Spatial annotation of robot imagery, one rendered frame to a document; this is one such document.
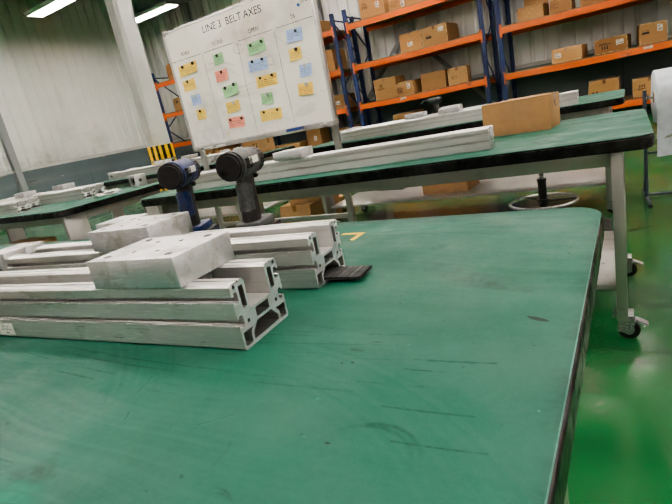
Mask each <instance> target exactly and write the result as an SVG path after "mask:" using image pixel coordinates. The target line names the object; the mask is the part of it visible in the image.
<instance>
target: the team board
mask: <svg viewBox="0 0 672 504"><path fill-rule="evenodd" d="M162 37H163V40H164V44H165V47H166V51H167V55H168V58H169V62H170V66H171V69H172V73H173V77H174V80H175V84H176V88H177V92H178V95H179V99H180V103H181V106H182V110H183V114H184V117H185V121H186V125H187V128H188V132H189V136H190V139H191V143H192V147H193V151H194V152H199V153H200V156H201V160H202V164H203V167H204V171H210V167H209V163H208V159H207V155H206V152H205V150H209V149H214V148H219V147H224V146H229V145H234V144H239V143H244V142H249V141H254V140H260V139H265V138H270V137H275V136H281V135H286V134H291V133H297V132H302V131H307V130H312V129H318V128H323V127H331V129H332V134H333V139H334V145H335V150H340V149H343V147H342V142H341V137H340V132H339V126H338V124H339V120H338V116H337V110H336V105H335V100H334V94H333V89H332V84H331V78H330V73H329V68H328V62H327V57H326V52H325V46H324V41H323V36H322V31H321V25H320V20H319V15H318V9H317V4H316V0H245V1H242V2H240V3H237V4H235V5H232V6H230V7H227V8H225V9H222V10H220V11H217V12H214V13H212V14H209V15H207V16H204V17H202V18H199V19H197V20H194V21H192V22H189V23H186V24H184V25H181V26H179V27H176V28H174V29H171V30H169V31H168V30H167V31H165V32H163V33H162ZM344 197H345V202H346V207H347V212H348V213H336V214H323V215H310V216H297V217H284V218H275V219H280V220H281V222H282V223H284V222H298V221H312V220H326V219H340V218H348V221H349V222H357V218H356V216H355V211H354V206H353V200H352V195H351V193H349V194H344Z"/></svg>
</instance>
